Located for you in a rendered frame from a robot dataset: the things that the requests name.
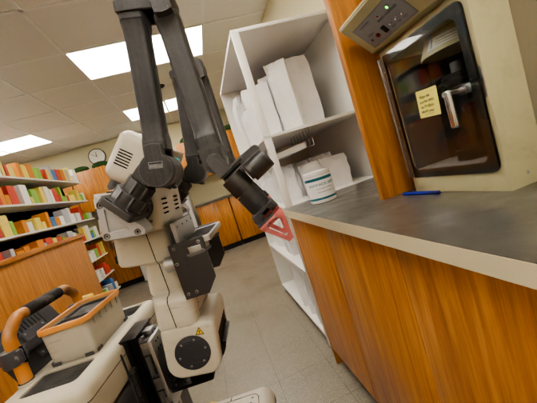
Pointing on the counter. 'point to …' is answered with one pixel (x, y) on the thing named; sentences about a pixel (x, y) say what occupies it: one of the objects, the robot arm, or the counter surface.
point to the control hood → (371, 10)
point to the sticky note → (428, 102)
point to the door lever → (453, 104)
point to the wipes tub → (320, 185)
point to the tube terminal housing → (496, 181)
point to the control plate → (369, 26)
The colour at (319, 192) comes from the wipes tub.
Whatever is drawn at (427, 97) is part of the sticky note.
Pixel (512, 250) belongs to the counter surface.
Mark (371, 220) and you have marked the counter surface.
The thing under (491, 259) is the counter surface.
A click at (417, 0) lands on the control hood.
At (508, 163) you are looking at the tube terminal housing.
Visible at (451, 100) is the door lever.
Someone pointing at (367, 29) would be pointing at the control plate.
